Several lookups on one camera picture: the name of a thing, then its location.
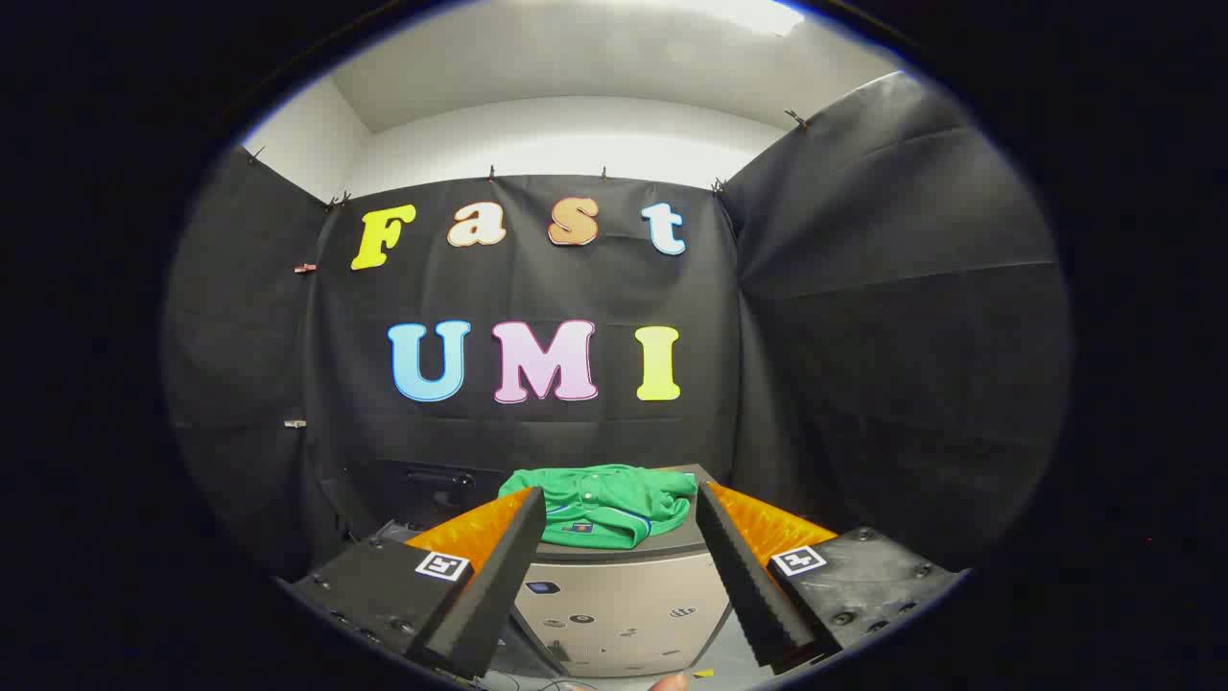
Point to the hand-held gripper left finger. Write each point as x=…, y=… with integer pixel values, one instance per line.
x=499, y=585

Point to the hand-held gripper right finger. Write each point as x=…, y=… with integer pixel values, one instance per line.
x=743, y=585

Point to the green button shirt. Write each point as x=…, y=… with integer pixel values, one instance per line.
x=604, y=504

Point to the grey top white cabinet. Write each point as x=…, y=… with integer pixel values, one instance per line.
x=614, y=600

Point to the black backdrop cloth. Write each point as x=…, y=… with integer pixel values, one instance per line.
x=863, y=336

